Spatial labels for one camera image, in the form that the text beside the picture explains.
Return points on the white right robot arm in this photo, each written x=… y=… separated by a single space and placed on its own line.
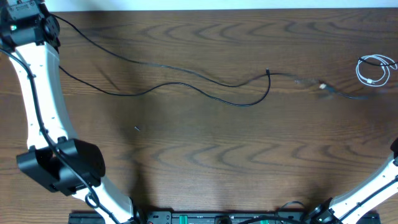
x=351 y=206

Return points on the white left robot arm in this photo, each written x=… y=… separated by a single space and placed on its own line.
x=56 y=158

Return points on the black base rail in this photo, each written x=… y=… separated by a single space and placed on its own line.
x=186 y=218

